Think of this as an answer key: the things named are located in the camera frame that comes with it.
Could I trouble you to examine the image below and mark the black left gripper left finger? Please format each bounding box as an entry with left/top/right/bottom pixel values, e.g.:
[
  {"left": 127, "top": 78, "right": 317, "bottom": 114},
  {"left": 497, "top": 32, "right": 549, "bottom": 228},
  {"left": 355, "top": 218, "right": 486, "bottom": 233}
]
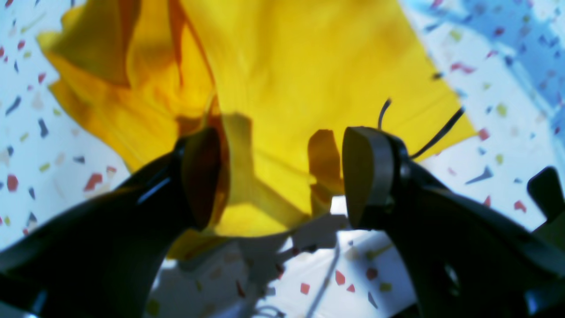
[{"left": 1, "top": 128, "right": 221, "bottom": 318}]

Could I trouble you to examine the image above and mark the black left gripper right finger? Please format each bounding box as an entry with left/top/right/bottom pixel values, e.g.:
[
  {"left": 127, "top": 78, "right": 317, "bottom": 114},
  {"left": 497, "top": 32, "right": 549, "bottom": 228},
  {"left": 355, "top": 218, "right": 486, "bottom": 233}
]
[{"left": 342, "top": 127, "right": 564, "bottom": 318}]

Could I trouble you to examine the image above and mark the yellow orange T-shirt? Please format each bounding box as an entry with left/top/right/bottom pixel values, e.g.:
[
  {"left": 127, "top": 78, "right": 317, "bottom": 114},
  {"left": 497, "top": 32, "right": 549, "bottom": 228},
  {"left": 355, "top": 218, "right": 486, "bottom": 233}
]
[{"left": 37, "top": 0, "right": 461, "bottom": 259}]

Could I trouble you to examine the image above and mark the terrazzo patterned white tablecloth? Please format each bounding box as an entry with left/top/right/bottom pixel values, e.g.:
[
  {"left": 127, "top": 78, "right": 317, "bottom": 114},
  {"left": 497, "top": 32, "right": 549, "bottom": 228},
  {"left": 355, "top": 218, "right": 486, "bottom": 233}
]
[{"left": 1, "top": 0, "right": 564, "bottom": 318}]

